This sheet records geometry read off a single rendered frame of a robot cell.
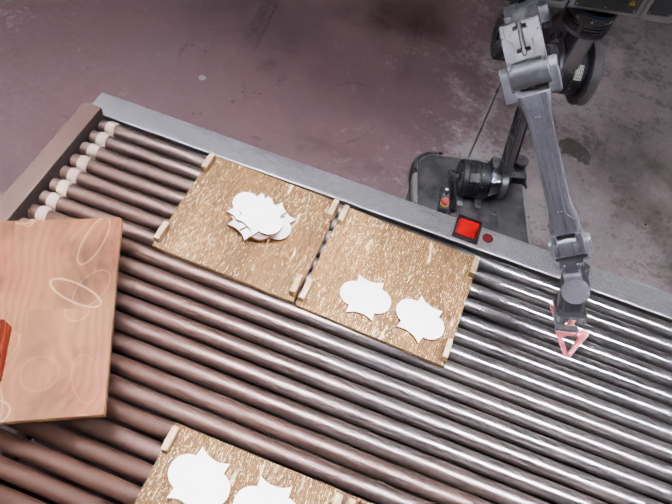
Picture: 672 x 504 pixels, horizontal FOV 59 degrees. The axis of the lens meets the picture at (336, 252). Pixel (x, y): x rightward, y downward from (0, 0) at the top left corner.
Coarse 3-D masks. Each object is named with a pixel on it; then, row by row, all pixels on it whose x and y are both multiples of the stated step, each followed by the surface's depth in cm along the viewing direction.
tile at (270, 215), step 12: (240, 204) 163; (252, 204) 163; (264, 204) 163; (240, 216) 161; (252, 216) 161; (264, 216) 161; (276, 216) 162; (252, 228) 159; (264, 228) 159; (276, 228) 160
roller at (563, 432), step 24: (120, 264) 157; (144, 264) 158; (168, 288) 156; (192, 288) 155; (240, 312) 154; (264, 312) 154; (312, 336) 152; (360, 360) 151; (384, 360) 150; (432, 384) 149; (456, 384) 149; (480, 408) 148; (504, 408) 147; (552, 432) 146; (576, 432) 146; (624, 456) 144; (648, 456) 145
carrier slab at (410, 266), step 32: (352, 224) 169; (384, 224) 170; (320, 256) 162; (352, 256) 163; (384, 256) 165; (416, 256) 166; (448, 256) 167; (320, 288) 157; (384, 288) 159; (416, 288) 160; (448, 288) 161; (352, 320) 153; (384, 320) 154; (448, 320) 156; (416, 352) 151
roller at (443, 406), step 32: (128, 288) 154; (160, 288) 155; (224, 320) 151; (288, 352) 150; (320, 352) 150; (384, 384) 147; (448, 416) 146; (480, 416) 145; (544, 448) 143; (640, 480) 141
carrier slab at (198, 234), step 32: (224, 160) 176; (192, 192) 169; (224, 192) 170; (256, 192) 171; (288, 192) 172; (192, 224) 163; (224, 224) 164; (320, 224) 168; (192, 256) 158; (224, 256) 159; (256, 256) 160; (288, 256) 161; (256, 288) 156; (288, 288) 156
